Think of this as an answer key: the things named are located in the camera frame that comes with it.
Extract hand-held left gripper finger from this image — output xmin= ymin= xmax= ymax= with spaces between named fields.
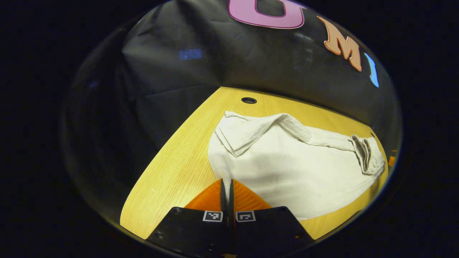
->
xmin=229 ymin=179 xmax=315 ymax=255
xmin=145 ymin=178 xmax=230 ymax=255

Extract cream white jeans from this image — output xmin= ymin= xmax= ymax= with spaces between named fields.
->
xmin=208 ymin=111 xmax=387 ymax=221

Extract black backdrop cloth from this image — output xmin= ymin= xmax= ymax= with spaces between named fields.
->
xmin=61 ymin=0 xmax=403 ymax=219

